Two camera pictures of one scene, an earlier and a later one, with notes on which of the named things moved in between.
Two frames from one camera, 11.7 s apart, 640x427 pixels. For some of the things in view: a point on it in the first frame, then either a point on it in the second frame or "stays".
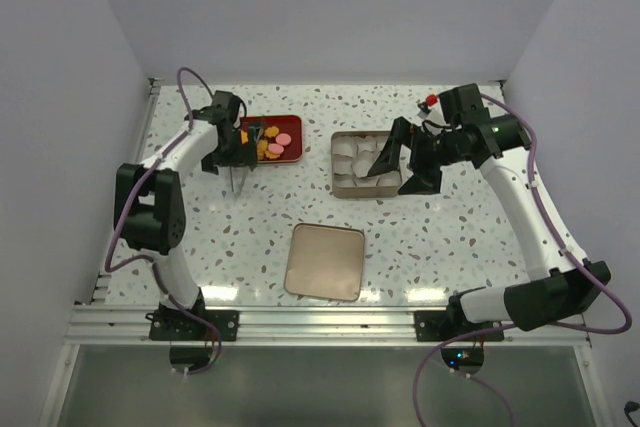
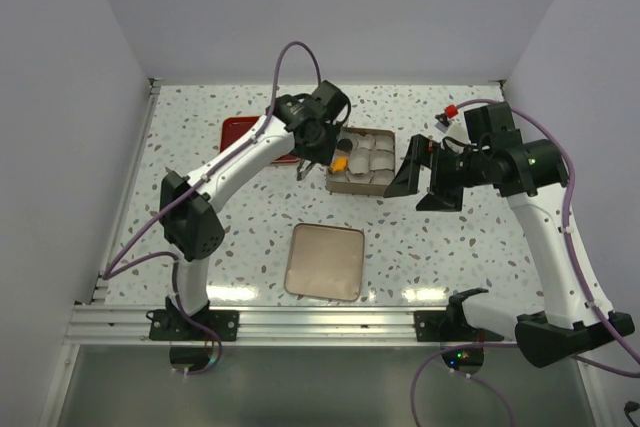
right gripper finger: x=424 y=181 to x=443 y=198
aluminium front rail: x=305 y=325 stays
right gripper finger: x=389 y=156 to x=421 y=152
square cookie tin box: x=353 y=154 stays
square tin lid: x=325 y=261 stays
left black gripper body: x=233 y=153 to x=321 y=151
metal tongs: x=236 y=187 to x=303 y=167
